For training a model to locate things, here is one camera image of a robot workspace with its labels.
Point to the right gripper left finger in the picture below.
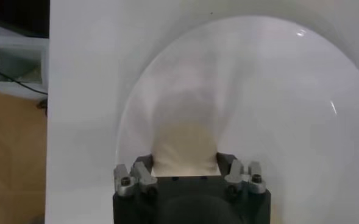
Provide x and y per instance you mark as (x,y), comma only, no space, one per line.
(142,176)

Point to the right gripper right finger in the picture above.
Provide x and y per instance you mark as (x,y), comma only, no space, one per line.
(237,175)

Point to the white steamed baozi bun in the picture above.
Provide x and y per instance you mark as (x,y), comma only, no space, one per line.
(185,149)

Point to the white round plate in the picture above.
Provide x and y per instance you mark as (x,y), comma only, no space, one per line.
(273,91)

